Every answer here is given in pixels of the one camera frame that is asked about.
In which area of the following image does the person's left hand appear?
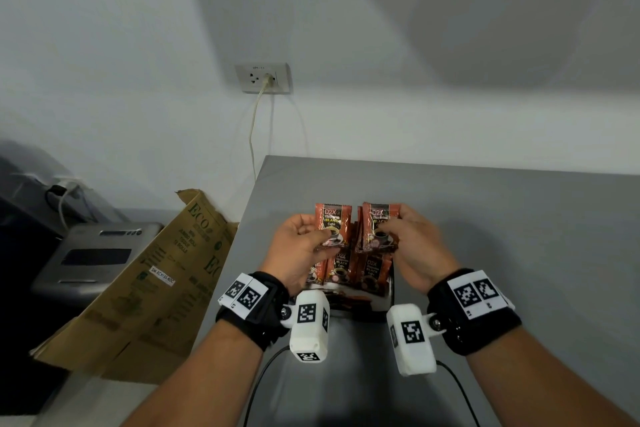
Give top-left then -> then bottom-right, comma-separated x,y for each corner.
259,213 -> 347,295

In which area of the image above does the brown cardboard box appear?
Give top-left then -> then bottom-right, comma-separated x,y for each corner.
29,189 -> 240,385

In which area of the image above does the person's left forearm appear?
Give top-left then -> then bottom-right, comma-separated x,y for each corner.
122,319 -> 266,427

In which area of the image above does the black wristband with marker tags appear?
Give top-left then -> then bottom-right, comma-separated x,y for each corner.
427,269 -> 523,358
215,271 -> 290,352

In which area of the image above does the cream power cord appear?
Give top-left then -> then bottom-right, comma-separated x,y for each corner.
248,76 -> 277,182

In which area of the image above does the black tray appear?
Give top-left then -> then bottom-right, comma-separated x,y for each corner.
305,261 -> 396,322

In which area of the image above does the person's right hand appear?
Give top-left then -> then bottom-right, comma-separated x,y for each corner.
375,203 -> 461,295

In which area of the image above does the black camera cable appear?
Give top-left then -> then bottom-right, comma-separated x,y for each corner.
243,345 -> 292,427
435,360 -> 481,427

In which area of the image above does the grey appliance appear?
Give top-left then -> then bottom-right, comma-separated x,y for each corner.
29,222 -> 163,302

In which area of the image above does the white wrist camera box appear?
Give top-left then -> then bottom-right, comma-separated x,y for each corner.
385,304 -> 446,378
281,290 -> 331,364

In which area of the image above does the white wall socket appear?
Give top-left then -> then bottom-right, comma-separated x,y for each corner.
235,63 -> 293,95

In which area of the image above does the white charger cable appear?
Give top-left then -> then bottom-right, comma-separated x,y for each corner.
45,176 -> 86,230

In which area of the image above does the pile of orange coffee sachets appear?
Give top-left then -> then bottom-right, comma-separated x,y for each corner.
332,291 -> 373,305
305,244 -> 393,298

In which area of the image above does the person's right forearm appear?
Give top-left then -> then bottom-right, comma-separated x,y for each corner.
465,326 -> 636,427

